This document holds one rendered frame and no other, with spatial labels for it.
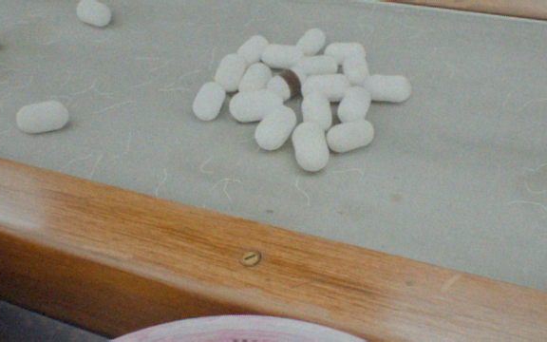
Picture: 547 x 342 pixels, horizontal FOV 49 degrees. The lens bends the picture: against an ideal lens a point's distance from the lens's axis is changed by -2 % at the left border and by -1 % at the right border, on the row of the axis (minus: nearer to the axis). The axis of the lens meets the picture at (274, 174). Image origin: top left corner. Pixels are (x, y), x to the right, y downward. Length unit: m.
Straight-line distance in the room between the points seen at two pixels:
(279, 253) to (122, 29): 0.33
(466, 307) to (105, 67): 0.36
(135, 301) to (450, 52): 0.31
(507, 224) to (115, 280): 0.23
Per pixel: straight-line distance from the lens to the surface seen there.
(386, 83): 0.45
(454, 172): 0.40
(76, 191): 0.39
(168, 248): 0.34
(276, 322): 0.29
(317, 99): 0.43
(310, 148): 0.39
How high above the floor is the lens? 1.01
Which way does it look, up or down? 43 degrees down
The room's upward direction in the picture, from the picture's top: 6 degrees counter-clockwise
